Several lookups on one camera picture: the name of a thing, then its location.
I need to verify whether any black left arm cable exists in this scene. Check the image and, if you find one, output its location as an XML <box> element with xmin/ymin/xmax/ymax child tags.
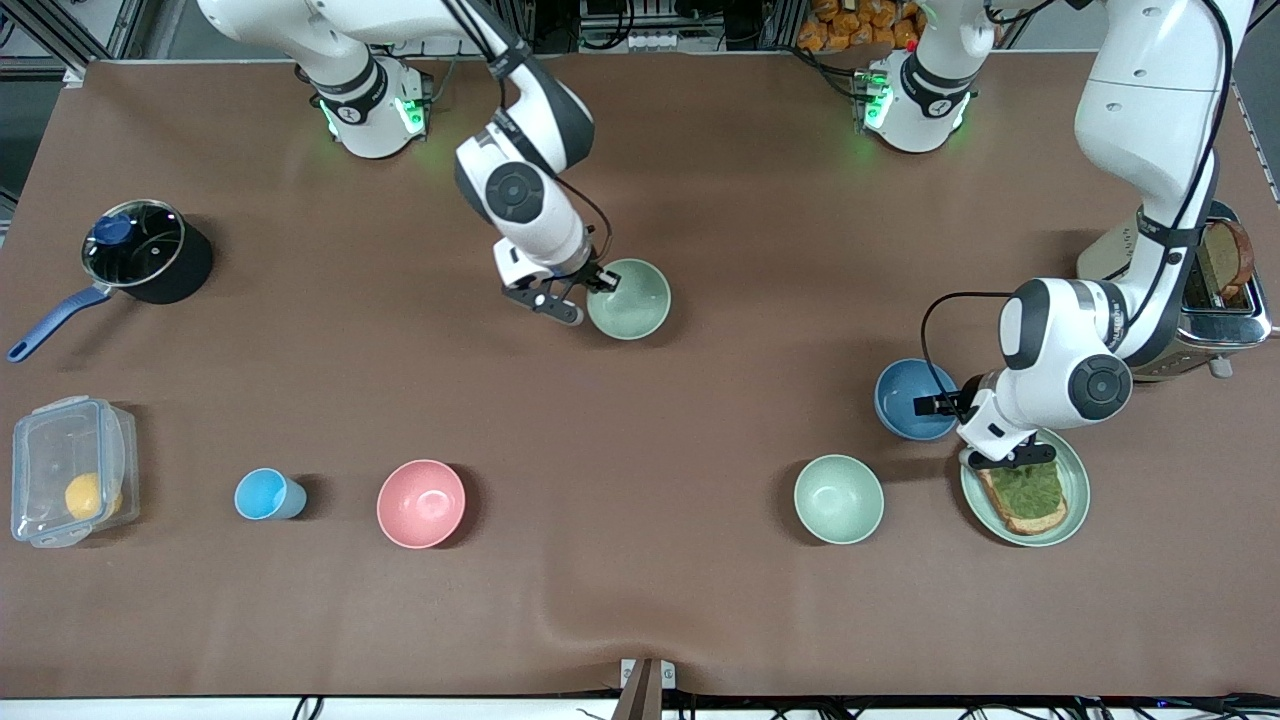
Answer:
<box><xmin>919</xmin><ymin>0</ymin><xmax>1236</xmax><ymax>401</ymax></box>

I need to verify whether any brown vertical pole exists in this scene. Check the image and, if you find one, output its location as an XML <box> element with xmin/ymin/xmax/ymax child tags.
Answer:
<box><xmin>612</xmin><ymin>660</ymin><xmax>663</xmax><ymax>720</ymax></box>

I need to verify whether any glass lid with blue knob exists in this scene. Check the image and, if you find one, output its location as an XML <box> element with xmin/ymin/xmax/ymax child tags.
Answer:
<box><xmin>83</xmin><ymin>200</ymin><xmax>187</xmax><ymax>288</ymax></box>

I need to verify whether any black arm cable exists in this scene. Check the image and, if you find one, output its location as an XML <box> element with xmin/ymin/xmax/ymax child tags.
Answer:
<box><xmin>440</xmin><ymin>0</ymin><xmax>615</xmax><ymax>267</ymax></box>
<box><xmin>919</xmin><ymin>0</ymin><xmax>1236</xmax><ymax>401</ymax></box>

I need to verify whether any yellow round fruit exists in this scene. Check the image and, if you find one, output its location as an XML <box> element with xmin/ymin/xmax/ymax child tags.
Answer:
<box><xmin>65</xmin><ymin>472</ymin><xmax>123</xmax><ymax>521</ymax></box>

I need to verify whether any green lettuce leaf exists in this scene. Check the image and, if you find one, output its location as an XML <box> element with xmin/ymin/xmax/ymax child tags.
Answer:
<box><xmin>990</xmin><ymin>460</ymin><xmax>1063</xmax><ymax>519</ymax></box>

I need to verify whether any pink bowl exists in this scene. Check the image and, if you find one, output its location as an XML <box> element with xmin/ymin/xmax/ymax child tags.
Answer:
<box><xmin>376</xmin><ymin>459</ymin><xmax>467</xmax><ymax>550</ymax></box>

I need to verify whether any metal bracket plate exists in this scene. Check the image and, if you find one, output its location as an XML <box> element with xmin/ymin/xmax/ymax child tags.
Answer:
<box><xmin>620</xmin><ymin>658</ymin><xmax>677</xmax><ymax>691</ymax></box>

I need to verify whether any brown bread slice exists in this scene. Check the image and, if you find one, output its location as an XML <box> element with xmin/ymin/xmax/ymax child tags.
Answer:
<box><xmin>1195</xmin><ymin>218</ymin><xmax>1255</xmax><ymax>306</ymax></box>
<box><xmin>978</xmin><ymin>462</ymin><xmax>1069</xmax><ymax>536</ymax></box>

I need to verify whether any pale green bowl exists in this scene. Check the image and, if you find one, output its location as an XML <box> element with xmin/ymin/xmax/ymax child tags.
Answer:
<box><xmin>586</xmin><ymin>258</ymin><xmax>672</xmax><ymax>342</ymax></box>
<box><xmin>794</xmin><ymin>455</ymin><xmax>885</xmax><ymax>546</ymax></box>

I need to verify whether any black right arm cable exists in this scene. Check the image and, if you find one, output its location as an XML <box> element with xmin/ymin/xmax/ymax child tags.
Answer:
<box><xmin>440</xmin><ymin>0</ymin><xmax>615</xmax><ymax>267</ymax></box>

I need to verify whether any light blue cup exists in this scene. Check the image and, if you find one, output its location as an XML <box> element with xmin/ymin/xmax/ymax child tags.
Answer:
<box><xmin>234</xmin><ymin>468</ymin><xmax>308</xmax><ymax>522</ymax></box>

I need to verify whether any clear plastic food container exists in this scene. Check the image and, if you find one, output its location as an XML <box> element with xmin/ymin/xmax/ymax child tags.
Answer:
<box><xmin>11</xmin><ymin>396</ymin><xmax>140</xmax><ymax>549</ymax></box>

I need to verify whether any pale green plate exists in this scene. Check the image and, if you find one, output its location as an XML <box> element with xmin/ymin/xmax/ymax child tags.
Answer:
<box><xmin>960</xmin><ymin>428</ymin><xmax>1091</xmax><ymax>548</ymax></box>

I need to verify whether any blue bowl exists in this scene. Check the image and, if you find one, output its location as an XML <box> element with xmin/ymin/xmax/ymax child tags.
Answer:
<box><xmin>874</xmin><ymin>358</ymin><xmax>961</xmax><ymax>442</ymax></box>

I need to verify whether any bag of orange snacks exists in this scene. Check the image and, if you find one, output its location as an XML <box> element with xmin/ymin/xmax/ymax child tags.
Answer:
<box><xmin>797</xmin><ymin>0</ymin><xmax>923</xmax><ymax>53</ymax></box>

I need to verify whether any brown table cover sheet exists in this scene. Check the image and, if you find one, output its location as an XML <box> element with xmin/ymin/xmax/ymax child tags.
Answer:
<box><xmin>0</xmin><ymin>52</ymin><xmax>1280</xmax><ymax>699</ymax></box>

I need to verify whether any silver toaster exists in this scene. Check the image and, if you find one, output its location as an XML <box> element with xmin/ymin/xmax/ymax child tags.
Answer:
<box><xmin>1076</xmin><ymin>200</ymin><xmax>1273</xmax><ymax>383</ymax></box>

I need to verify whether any black pot with blue handle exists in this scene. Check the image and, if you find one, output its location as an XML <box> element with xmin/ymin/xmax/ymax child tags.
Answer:
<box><xmin>8</xmin><ymin>198</ymin><xmax>214</xmax><ymax>363</ymax></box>

